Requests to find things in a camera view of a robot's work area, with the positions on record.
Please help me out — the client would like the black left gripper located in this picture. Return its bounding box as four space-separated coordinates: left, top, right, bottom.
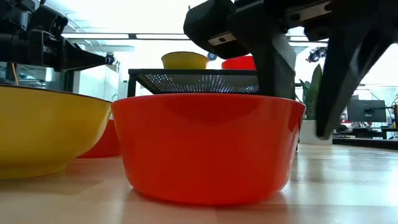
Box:
0 29 109 72

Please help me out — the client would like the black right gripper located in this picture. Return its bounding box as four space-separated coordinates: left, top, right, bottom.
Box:
182 0 334 101

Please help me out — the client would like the red plastic bowl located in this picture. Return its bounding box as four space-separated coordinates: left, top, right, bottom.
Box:
111 93 307 206
76 119 121 159
221 55 257 71

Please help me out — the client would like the yellow bowl with blue floral inside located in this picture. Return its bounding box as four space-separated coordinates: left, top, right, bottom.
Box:
0 84 113 180
160 51 210 70

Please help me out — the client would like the black computer monitor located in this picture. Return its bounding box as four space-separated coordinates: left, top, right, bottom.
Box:
346 99 388 123

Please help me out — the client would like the green leafy plant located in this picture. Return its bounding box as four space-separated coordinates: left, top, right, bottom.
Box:
299 63 325 121

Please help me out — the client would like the black office desk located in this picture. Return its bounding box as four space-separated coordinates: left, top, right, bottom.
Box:
331 125 398 151

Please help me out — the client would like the white planter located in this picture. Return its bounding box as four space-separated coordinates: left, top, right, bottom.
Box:
298 119 333 146

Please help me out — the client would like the black perforated metal shelf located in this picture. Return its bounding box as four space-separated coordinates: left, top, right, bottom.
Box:
126 68 261 98

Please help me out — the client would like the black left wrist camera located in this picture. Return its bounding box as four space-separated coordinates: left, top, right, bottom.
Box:
29 4 69 39

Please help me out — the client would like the yellow cable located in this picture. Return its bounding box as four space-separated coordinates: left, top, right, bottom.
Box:
11 63 20 85

